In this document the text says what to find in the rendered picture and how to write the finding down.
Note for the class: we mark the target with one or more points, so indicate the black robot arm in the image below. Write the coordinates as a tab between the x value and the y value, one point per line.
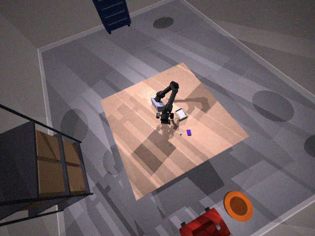
166	110

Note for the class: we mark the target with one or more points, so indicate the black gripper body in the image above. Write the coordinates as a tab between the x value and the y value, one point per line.
171	115

